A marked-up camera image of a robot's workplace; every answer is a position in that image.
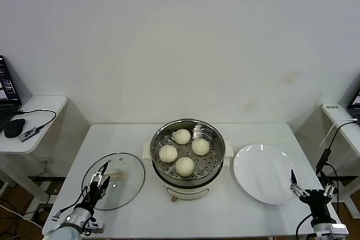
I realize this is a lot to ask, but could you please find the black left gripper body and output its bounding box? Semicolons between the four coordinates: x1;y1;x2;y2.
84;182;107;210

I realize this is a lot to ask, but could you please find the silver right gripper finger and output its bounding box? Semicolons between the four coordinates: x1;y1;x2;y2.
289;169;309;198
322;179;338;198

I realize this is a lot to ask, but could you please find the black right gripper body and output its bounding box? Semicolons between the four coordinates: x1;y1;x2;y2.
299;189;330;220

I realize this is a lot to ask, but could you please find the round glass pot lid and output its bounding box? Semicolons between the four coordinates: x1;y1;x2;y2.
80;152;146;211

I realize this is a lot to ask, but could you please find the white steamed baozi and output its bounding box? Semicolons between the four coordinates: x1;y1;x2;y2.
191;138;210;156
173;128;192;144
174;156;195;178
158;144;178;164

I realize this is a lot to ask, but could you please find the stainless steel steamer basket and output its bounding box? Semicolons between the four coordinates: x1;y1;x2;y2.
150;118;226;181

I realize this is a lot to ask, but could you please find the round white plate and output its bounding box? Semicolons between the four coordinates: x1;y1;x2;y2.
232;143;304;205

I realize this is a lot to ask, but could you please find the white side table with label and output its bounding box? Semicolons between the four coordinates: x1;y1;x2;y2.
321;102;360;219

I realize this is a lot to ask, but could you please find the grey usb adapter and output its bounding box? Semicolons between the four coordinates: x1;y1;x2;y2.
20;125;40;143

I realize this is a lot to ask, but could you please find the white rounded side table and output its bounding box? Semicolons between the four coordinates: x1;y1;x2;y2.
0;96;68;204

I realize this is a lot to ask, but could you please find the black laptop beside label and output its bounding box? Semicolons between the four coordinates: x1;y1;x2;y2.
346;88;360;125

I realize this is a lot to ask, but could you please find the black computer mouse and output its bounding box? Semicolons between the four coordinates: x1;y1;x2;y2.
2;118;26;139

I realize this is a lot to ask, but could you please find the black laptop with lit screen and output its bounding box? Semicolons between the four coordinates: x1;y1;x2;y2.
0;55;23;133

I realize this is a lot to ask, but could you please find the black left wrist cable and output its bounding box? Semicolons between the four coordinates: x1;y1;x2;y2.
57;185;91;216

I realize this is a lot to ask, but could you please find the black power cable with brick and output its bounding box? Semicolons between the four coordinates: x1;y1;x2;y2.
314;120;359;204

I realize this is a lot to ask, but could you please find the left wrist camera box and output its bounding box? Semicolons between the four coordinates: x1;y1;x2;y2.
86;219;107;234

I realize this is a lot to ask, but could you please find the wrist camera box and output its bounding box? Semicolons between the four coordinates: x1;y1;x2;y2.
331;223;350;236
86;219;107;234

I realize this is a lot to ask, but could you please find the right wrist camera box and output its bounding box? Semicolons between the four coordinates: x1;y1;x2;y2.
331;223;350;236

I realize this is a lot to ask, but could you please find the white strap cable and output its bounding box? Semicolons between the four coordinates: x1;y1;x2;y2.
318;118;357;149

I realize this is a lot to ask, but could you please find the white floor cable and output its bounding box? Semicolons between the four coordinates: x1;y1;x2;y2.
0;205;44;228

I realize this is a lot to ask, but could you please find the thin black adapter cable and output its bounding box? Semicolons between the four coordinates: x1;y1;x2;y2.
13;108;57;133

